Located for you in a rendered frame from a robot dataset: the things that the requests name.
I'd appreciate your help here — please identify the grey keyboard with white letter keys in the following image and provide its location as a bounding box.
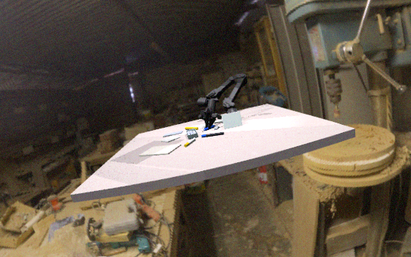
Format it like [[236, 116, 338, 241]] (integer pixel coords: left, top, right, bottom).
[[186, 128, 198, 140]]

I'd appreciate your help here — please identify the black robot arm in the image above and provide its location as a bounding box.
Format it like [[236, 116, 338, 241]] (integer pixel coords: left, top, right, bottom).
[[197, 73, 247, 115]]

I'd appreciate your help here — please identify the white sheet of paper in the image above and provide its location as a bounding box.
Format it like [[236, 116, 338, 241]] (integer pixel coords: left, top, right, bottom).
[[139, 144, 181, 156]]

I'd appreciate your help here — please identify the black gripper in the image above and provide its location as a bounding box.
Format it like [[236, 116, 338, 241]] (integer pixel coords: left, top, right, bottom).
[[198, 106, 222, 129]]

